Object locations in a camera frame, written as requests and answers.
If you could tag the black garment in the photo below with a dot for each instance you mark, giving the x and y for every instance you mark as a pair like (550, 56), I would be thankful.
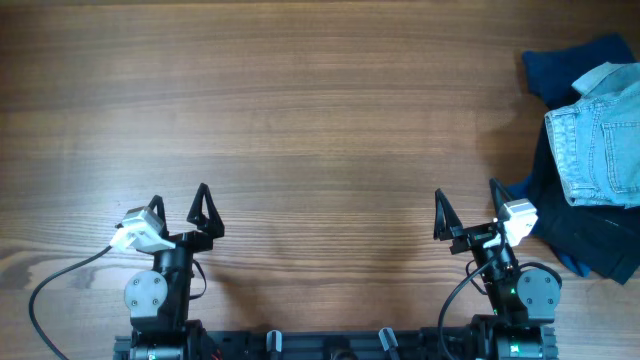
(604, 239)

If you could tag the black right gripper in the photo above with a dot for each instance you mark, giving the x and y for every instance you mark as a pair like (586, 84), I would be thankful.
(469, 235)

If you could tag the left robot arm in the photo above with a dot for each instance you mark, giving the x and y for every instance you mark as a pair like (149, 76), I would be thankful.
(158, 299)

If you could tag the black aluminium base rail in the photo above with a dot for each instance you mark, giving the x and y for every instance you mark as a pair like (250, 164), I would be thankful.
(419, 344)

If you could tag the navy blue garment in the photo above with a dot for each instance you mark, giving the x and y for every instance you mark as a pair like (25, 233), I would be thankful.
(550, 75)

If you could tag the light blue denim shorts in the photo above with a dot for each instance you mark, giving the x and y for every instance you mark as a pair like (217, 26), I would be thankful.
(595, 141)

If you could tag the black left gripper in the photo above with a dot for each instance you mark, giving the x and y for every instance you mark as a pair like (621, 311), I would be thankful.
(212, 225)

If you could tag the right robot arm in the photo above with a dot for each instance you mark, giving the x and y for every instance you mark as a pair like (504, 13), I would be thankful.
(523, 296)

